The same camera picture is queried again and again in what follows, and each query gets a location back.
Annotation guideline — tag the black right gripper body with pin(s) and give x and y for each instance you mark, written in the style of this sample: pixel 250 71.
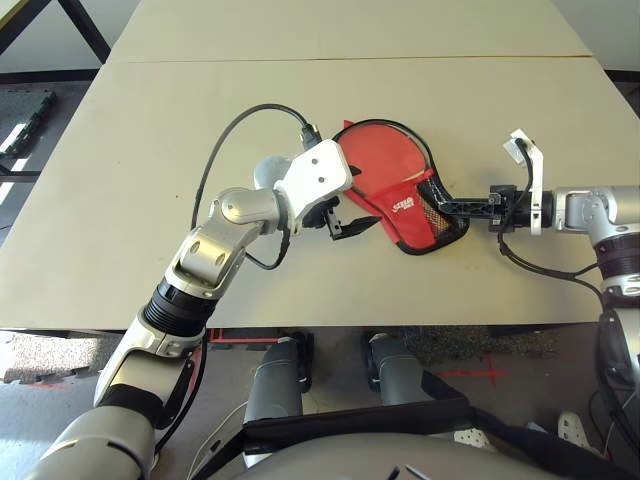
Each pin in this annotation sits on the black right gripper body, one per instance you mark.
pixel 512 210

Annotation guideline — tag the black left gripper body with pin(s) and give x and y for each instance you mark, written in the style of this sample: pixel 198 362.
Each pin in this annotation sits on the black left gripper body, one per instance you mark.
pixel 321 216

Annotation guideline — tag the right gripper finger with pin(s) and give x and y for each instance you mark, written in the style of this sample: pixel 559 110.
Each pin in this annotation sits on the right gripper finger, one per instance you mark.
pixel 472 203
pixel 470 212

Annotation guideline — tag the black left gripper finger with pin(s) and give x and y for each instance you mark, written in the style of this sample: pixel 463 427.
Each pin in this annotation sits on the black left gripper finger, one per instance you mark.
pixel 354 171
pixel 355 227

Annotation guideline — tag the red black paddle case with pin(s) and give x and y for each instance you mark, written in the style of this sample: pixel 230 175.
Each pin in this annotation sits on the red black paddle case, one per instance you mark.
pixel 400 225

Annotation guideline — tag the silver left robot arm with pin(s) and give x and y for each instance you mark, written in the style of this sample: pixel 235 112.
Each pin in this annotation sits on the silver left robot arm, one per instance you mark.
pixel 215 250

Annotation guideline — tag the dark speckled foam mat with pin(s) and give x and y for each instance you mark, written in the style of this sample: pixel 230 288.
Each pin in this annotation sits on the dark speckled foam mat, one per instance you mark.
pixel 450 342

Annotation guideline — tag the red floor tape outline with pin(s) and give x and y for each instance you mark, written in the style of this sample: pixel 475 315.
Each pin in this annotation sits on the red floor tape outline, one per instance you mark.
pixel 240 340

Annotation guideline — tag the grey right robot leg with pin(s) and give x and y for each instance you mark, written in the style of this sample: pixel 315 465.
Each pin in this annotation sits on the grey right robot leg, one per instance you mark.
pixel 397 370

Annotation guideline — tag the grey robot leg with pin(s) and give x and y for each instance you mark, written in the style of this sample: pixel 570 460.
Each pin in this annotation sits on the grey robot leg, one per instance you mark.
pixel 397 370
pixel 277 375

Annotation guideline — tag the grey left robot leg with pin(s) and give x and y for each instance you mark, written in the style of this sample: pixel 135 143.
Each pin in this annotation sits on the grey left robot leg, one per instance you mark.
pixel 277 375

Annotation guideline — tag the black torso harness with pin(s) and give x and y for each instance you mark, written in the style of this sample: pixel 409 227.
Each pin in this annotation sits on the black torso harness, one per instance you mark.
pixel 350 420

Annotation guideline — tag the white perforated shoe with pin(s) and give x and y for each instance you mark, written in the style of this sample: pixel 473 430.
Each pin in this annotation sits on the white perforated shoe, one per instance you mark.
pixel 472 440
pixel 575 431

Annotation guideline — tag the grey robot torso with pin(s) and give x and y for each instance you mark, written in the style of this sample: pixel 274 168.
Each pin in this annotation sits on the grey robot torso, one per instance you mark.
pixel 375 460

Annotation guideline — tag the grey speckled foam mat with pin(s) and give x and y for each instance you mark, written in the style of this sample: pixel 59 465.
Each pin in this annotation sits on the grey speckled foam mat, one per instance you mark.
pixel 50 355

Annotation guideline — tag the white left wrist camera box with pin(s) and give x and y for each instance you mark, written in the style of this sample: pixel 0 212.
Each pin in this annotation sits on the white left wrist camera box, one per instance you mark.
pixel 320 170

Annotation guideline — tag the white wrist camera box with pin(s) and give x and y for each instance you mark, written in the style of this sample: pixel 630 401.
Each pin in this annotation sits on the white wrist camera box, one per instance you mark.
pixel 517 142
pixel 320 170

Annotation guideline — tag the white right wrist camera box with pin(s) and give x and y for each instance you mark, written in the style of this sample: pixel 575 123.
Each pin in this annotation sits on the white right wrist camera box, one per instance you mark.
pixel 517 142

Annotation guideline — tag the black metal frame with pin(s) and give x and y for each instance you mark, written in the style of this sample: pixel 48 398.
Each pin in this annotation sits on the black metal frame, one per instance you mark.
pixel 90 30

